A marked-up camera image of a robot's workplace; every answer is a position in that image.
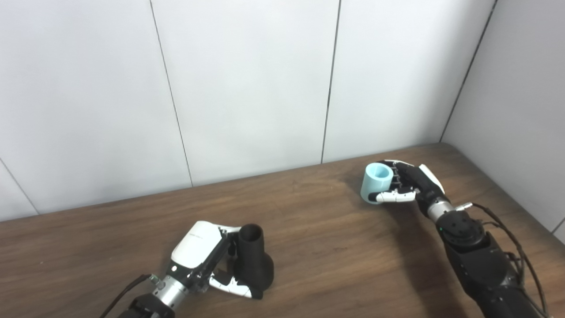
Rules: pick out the black and white left hand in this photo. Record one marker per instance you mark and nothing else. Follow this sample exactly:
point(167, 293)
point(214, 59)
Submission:
point(196, 245)

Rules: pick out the black and white right hand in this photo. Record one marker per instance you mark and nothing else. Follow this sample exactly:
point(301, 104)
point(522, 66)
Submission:
point(419, 183)

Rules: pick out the black flared nozzle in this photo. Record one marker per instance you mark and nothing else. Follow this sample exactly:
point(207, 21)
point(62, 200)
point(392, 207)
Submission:
point(256, 260)

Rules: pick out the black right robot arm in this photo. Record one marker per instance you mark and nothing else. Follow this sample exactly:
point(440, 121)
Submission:
point(481, 260)

